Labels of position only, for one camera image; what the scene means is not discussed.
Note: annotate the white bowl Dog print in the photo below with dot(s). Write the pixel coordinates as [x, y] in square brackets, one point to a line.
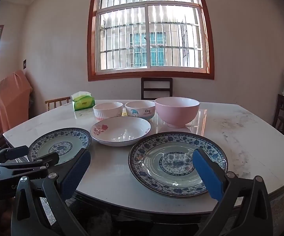
[141, 108]

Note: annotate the white ribbed bowl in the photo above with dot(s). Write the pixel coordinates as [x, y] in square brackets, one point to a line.
[108, 110]

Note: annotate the large window wooden frame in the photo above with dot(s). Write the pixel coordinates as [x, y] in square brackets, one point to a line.
[149, 38]

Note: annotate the black wall switch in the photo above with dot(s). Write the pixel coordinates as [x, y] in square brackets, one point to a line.
[24, 64]

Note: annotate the orange cloth covered object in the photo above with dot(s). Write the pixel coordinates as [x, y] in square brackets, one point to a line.
[15, 91]

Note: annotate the large pink bowl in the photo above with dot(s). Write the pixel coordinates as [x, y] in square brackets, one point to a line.
[176, 112]

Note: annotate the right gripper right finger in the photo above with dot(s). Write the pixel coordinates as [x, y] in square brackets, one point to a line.
[254, 217]

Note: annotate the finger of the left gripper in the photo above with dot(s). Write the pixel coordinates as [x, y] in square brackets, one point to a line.
[50, 159]
[12, 153]

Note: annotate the green tissue pack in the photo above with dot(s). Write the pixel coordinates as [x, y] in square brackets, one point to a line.
[82, 100]

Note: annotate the large blue white plate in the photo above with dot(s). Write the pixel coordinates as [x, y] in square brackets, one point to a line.
[163, 162]

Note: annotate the white plate pink flowers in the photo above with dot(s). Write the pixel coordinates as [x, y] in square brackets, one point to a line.
[120, 131]

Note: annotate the dark wooden chair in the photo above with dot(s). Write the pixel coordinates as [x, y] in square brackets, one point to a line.
[167, 89]

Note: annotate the light wooden chair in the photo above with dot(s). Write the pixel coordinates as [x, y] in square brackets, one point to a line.
[54, 103]

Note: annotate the small blue white plate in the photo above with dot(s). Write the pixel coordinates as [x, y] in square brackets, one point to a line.
[66, 142]

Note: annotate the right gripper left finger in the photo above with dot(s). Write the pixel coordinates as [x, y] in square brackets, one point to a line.
[40, 207]

